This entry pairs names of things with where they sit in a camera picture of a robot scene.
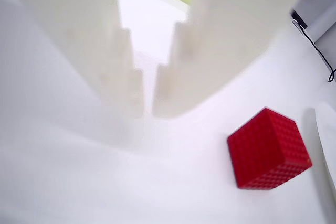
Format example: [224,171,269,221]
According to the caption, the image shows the grey panel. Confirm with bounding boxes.
[289,0,336,44]

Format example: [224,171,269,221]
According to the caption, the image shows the red cube block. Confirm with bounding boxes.
[226,106,313,191]

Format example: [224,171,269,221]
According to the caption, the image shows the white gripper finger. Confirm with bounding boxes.
[20,0,146,120]
[151,0,313,118]

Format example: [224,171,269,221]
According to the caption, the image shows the white paper plate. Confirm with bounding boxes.
[314,101,336,210]

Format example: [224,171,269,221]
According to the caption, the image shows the thin black table cable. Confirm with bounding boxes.
[290,18,336,83]

